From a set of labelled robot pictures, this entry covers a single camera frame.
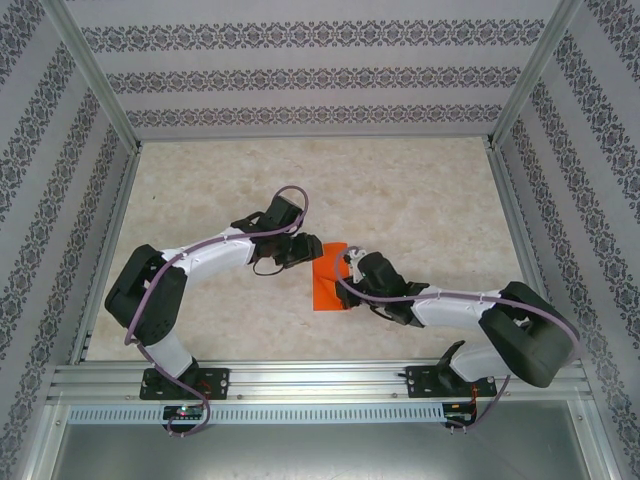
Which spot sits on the orange cloth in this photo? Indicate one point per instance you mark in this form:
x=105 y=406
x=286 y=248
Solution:
x=322 y=280

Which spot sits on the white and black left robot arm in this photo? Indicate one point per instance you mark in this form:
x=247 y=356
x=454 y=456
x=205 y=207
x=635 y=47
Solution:
x=220 y=255

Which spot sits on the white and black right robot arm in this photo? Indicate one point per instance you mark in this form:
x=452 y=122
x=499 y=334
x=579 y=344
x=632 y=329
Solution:
x=450 y=312

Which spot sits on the grey sheet metal panel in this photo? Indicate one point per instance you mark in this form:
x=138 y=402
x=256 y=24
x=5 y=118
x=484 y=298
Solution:
x=320 y=455

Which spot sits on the small circuit board with pins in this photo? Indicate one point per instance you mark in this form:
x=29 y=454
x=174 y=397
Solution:
x=460 y=414

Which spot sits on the small circuit board green light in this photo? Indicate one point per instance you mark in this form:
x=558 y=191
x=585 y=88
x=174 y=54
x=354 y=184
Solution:
x=185 y=412

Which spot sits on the long aluminium mounting rail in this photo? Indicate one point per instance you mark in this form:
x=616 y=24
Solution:
x=320 y=377

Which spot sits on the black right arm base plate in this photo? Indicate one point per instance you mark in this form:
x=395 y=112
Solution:
x=425 y=385

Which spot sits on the aluminium side rail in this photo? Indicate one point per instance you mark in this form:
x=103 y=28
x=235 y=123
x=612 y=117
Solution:
x=107 y=250
x=525 y=250

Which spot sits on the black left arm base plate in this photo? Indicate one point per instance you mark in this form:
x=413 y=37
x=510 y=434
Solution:
x=217 y=382

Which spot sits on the aluminium frame post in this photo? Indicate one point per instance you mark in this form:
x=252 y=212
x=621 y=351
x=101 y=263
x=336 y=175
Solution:
x=532 y=75
x=95 y=75

